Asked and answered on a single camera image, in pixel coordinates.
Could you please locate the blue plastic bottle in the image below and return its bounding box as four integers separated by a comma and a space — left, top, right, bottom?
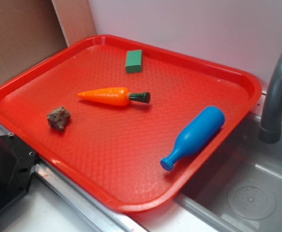
160, 106, 226, 171

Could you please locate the red plastic tray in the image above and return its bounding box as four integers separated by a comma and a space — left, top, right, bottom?
0, 35, 262, 213

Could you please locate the orange toy carrot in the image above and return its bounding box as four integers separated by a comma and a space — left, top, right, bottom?
77, 87, 151, 106

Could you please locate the green wooden block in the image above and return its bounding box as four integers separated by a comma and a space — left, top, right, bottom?
125, 50, 142, 73

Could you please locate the brown rock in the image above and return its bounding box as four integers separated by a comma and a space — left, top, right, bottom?
47, 106, 71, 132

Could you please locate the grey toy sink basin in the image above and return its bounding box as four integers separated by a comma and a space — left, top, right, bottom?
131, 91, 282, 232

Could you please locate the brown cardboard panel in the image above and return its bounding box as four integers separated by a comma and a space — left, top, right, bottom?
0, 0, 96, 85

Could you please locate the grey sink faucet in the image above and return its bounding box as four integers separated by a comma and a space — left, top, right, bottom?
259, 54, 282, 144

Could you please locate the black metal mount block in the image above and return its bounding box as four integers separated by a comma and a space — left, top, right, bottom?
0, 134, 38, 214

